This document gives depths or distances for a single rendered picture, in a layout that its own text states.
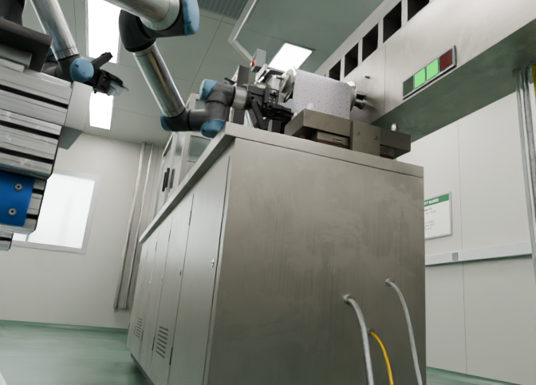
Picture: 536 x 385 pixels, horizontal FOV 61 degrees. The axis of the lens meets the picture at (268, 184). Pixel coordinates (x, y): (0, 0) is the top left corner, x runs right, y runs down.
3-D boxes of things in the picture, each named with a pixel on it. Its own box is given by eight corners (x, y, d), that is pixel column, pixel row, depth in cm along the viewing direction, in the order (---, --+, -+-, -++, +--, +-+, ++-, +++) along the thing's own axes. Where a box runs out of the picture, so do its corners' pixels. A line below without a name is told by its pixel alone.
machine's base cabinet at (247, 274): (122, 360, 328) (142, 242, 352) (208, 364, 348) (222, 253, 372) (191, 498, 99) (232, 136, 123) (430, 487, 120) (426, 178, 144)
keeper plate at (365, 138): (348, 154, 143) (350, 122, 146) (376, 160, 146) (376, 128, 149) (353, 151, 140) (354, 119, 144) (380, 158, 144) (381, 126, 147)
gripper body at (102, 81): (96, 95, 178) (70, 80, 168) (102, 76, 179) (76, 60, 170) (109, 94, 174) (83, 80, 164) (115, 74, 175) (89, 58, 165)
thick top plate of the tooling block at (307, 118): (283, 142, 154) (284, 125, 155) (383, 164, 166) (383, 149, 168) (303, 125, 139) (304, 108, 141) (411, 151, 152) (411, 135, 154)
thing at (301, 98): (289, 135, 160) (293, 88, 165) (348, 148, 168) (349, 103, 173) (290, 134, 160) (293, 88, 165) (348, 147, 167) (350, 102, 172)
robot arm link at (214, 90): (196, 105, 154) (199, 83, 157) (227, 112, 158) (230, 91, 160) (202, 96, 147) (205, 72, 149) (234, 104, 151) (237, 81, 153)
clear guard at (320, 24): (233, 40, 270) (233, 40, 270) (291, 100, 274) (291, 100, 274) (309, -102, 174) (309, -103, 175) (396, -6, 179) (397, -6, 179)
